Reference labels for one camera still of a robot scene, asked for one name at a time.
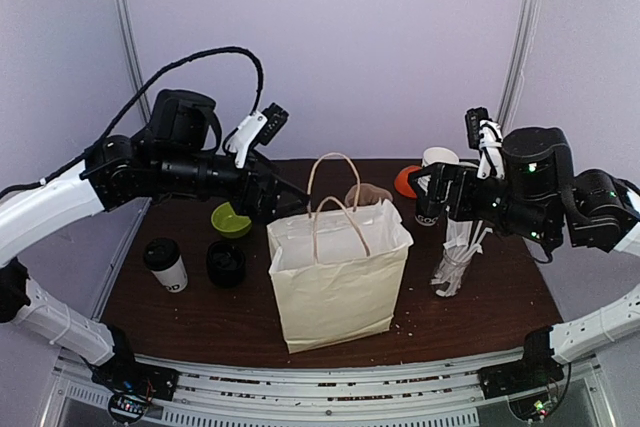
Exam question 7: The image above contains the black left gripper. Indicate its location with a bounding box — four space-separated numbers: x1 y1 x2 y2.
155 146 311 225

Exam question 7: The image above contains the stack of white paper cups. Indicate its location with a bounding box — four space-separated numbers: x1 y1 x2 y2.
414 146 460 228

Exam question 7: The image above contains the stack of cardboard cup carriers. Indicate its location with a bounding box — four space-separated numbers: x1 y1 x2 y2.
344 183 393 207

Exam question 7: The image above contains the stack of black cup lids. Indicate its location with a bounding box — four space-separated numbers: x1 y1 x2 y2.
206 241 246 288

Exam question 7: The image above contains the white paper takeout bag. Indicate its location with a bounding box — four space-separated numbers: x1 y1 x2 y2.
266 182 413 354

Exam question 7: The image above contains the black plastic cup lid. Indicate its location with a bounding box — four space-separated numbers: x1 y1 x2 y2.
143 238 181 272

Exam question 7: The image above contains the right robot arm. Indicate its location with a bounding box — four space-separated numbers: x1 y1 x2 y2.
408 127 639 256

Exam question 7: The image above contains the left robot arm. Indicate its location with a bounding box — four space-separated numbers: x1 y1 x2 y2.
1 89 309 391

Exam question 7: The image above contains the orange plastic bowl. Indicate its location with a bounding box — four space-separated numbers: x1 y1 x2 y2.
394 165 421 199

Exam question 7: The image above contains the green plastic bowl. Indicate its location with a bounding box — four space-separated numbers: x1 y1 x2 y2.
210 202 252 239

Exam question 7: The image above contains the glass of white wrapped straws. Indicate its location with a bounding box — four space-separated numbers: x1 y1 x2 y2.
430 218 493 298

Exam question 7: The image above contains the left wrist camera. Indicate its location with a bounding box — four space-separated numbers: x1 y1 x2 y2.
223 103 289 169

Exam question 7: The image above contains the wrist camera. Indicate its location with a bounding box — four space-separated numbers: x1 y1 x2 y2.
465 107 505 180
223 103 289 169

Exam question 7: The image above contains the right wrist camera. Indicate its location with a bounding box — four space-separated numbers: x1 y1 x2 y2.
465 107 505 180

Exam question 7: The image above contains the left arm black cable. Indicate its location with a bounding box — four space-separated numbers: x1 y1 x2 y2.
0 45 265 198

